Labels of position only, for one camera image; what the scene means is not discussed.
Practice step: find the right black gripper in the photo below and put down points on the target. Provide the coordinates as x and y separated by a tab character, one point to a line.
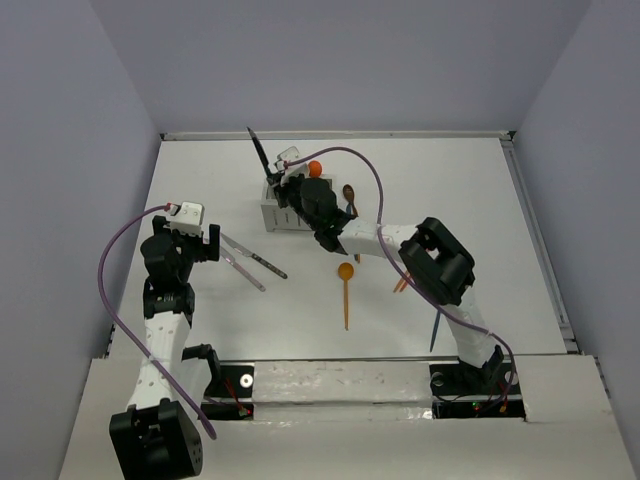
283	182

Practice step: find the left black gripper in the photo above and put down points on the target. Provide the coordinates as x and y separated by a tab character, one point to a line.
204	252

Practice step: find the black handled steel knife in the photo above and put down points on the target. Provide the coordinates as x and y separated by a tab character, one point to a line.
252	255

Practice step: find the orange red plastic spoon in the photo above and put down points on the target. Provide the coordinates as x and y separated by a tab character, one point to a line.
315	169

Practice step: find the pink handled steel knife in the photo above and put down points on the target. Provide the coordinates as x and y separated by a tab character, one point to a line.
231	260

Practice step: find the brown wooden spoon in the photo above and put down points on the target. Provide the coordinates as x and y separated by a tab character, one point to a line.
349	196

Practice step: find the teal handled steel knife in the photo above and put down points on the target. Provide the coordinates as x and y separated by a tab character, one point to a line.
261	154

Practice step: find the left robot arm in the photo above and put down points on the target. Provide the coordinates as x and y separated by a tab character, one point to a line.
157	436

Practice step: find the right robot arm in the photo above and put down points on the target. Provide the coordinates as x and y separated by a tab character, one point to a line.
438	265

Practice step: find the white two-compartment utensil caddy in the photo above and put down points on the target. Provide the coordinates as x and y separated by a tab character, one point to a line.
276	218

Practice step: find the yellow orange plastic spoon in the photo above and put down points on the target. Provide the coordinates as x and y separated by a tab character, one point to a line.
345	273

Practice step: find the dark blue plastic spoon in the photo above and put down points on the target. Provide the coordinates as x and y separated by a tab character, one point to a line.
435	330

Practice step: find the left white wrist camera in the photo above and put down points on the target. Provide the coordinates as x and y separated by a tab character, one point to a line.
186	218

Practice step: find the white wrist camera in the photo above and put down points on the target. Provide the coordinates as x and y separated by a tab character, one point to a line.
286	165
186	218

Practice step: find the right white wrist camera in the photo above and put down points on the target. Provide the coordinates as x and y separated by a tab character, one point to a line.
286	165

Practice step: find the aluminium table edge rail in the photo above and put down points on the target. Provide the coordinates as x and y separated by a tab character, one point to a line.
336	134

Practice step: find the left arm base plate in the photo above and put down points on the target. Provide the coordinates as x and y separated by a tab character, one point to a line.
230	398

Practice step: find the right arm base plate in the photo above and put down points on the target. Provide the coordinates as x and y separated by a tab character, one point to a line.
455	398

